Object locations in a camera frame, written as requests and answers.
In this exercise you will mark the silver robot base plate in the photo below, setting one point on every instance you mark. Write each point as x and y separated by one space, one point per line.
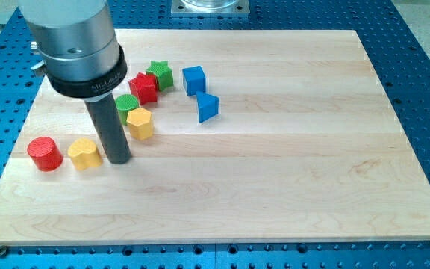
209 7

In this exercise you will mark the red star block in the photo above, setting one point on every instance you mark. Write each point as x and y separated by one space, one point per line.
144 87

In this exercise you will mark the green cylinder block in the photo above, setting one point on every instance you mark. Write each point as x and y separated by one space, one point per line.
124 104

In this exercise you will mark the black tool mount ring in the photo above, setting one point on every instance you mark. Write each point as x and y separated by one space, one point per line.
95 87

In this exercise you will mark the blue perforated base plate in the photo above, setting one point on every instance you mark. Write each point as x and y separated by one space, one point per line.
398 58

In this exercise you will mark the blue triangle block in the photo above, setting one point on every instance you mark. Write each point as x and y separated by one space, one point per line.
208 106

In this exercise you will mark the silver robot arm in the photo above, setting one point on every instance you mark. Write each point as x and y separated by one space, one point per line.
82 59

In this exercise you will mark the red cylinder block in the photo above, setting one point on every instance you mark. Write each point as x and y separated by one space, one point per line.
45 154

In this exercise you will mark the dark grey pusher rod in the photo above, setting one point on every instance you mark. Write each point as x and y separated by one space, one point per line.
106 121

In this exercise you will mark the blue cube block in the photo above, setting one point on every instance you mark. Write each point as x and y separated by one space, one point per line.
194 80

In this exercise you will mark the yellow hexagon block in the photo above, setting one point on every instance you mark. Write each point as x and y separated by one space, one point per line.
140 123

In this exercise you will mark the green star block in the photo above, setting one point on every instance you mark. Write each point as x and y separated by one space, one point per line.
163 74

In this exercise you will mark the wooden board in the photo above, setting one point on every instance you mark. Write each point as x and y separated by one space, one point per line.
306 147

